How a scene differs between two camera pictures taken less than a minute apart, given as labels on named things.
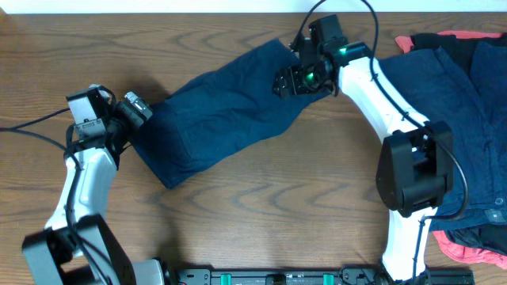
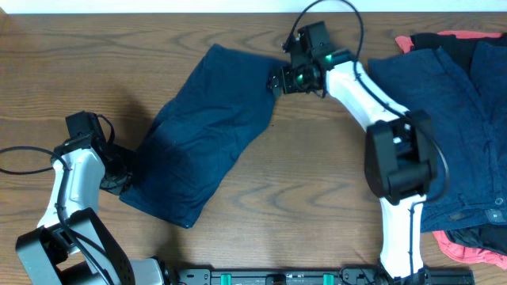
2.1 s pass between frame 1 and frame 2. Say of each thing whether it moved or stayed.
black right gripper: stayed
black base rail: stayed
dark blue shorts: moved
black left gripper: moved
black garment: stayed
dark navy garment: stayed
